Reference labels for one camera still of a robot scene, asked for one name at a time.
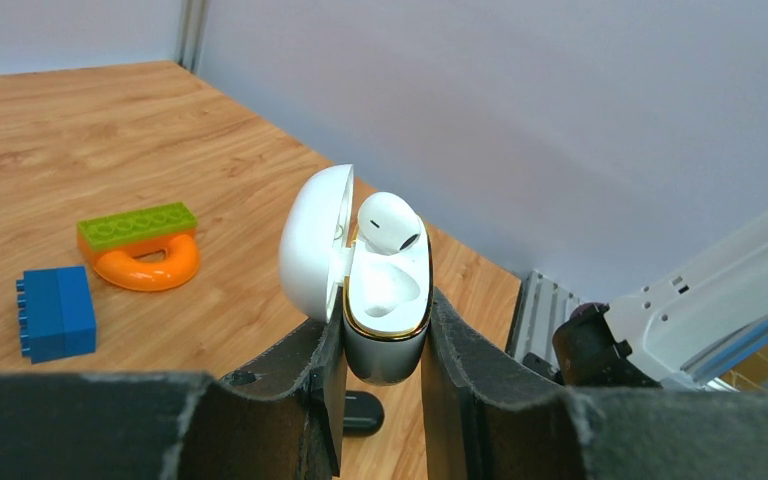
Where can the white earbud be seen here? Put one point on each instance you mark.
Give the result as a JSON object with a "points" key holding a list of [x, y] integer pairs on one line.
{"points": [[388, 224]]}

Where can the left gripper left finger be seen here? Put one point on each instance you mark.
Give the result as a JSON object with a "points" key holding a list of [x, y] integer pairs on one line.
{"points": [[279, 416]]}

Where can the white earbud charging case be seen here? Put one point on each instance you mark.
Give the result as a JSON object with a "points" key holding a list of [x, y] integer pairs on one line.
{"points": [[382, 302]]}

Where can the green toy brick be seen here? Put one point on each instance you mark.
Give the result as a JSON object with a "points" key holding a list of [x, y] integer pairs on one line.
{"points": [[130, 227]]}

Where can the black earbud case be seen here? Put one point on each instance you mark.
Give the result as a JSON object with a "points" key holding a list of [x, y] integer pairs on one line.
{"points": [[363, 414]]}

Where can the blue toy brick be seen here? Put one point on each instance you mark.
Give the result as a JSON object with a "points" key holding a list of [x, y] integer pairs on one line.
{"points": [[56, 317]]}

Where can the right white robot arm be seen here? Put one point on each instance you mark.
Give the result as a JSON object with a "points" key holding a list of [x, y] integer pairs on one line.
{"points": [[679, 332]]}

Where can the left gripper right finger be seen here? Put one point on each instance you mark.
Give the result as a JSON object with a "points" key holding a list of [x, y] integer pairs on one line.
{"points": [[486, 416]]}

